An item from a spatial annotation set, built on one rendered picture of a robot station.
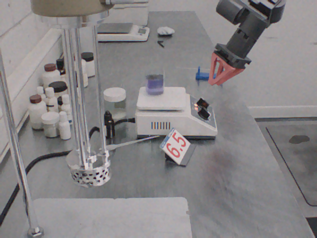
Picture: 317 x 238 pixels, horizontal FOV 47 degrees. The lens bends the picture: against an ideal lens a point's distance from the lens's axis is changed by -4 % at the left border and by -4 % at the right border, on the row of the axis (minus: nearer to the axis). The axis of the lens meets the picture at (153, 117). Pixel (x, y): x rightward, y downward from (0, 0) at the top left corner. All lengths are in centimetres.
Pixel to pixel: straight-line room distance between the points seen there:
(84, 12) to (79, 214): 40
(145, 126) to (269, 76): 178
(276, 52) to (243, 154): 172
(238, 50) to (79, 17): 55
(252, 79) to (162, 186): 187
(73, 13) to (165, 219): 41
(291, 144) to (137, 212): 113
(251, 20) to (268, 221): 46
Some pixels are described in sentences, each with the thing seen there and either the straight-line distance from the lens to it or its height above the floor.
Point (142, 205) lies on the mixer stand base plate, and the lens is 71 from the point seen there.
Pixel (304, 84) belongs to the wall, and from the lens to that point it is 271.
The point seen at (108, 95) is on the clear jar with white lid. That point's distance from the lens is 97.
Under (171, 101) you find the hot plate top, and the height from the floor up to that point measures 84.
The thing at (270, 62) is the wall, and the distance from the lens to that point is 256.
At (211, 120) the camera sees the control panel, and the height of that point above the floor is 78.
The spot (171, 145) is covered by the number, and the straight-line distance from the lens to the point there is 85.
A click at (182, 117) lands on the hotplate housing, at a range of 89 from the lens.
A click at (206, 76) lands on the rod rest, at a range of 128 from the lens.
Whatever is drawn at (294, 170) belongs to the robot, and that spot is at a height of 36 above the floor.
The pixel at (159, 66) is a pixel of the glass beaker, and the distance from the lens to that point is 95.
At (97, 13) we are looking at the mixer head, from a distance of 44.
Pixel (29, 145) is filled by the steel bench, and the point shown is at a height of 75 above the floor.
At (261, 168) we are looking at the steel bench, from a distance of 85.
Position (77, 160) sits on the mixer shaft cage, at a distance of 56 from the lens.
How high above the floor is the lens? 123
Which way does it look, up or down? 28 degrees down
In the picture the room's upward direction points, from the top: 1 degrees counter-clockwise
